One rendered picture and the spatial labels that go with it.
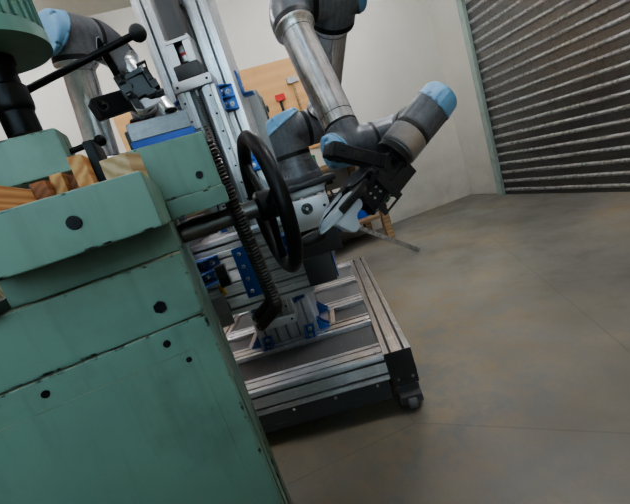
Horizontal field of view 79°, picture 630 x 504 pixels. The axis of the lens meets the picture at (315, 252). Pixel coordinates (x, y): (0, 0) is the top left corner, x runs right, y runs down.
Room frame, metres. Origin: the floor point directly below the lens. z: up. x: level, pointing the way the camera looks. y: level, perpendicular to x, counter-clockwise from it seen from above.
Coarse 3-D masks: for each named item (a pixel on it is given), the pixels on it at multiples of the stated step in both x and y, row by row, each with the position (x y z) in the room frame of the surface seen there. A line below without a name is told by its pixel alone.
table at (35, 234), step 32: (64, 192) 0.39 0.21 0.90; (96, 192) 0.39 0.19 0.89; (128, 192) 0.40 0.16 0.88; (160, 192) 0.60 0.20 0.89; (224, 192) 0.63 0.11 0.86; (0, 224) 0.37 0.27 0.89; (32, 224) 0.37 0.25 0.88; (64, 224) 0.38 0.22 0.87; (96, 224) 0.39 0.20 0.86; (128, 224) 0.40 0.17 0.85; (160, 224) 0.40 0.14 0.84; (0, 256) 0.37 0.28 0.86; (32, 256) 0.37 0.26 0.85; (64, 256) 0.38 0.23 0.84
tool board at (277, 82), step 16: (272, 64) 4.06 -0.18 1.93; (288, 64) 4.09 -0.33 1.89; (256, 80) 4.02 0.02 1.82; (272, 80) 4.05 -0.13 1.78; (288, 80) 4.06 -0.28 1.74; (272, 96) 4.04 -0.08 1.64; (288, 96) 4.07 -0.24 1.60; (304, 96) 4.10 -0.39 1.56; (128, 112) 3.79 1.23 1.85; (272, 112) 4.03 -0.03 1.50; (128, 144) 3.77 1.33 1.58
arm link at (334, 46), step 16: (320, 0) 0.95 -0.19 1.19; (336, 0) 0.96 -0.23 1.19; (352, 0) 0.97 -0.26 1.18; (320, 16) 0.98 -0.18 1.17; (336, 16) 0.99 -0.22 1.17; (352, 16) 1.02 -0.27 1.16; (320, 32) 1.03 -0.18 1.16; (336, 32) 1.02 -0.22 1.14; (336, 48) 1.08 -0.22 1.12; (336, 64) 1.12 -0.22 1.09; (320, 128) 1.28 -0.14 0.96
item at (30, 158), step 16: (0, 144) 0.63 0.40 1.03; (16, 144) 0.64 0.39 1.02; (32, 144) 0.64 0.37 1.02; (48, 144) 0.65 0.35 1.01; (64, 144) 0.67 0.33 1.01; (0, 160) 0.63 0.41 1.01; (16, 160) 0.64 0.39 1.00; (32, 160) 0.64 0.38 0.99; (48, 160) 0.65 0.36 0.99; (64, 160) 0.65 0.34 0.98; (0, 176) 0.63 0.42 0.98; (16, 176) 0.63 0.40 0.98; (32, 176) 0.64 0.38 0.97
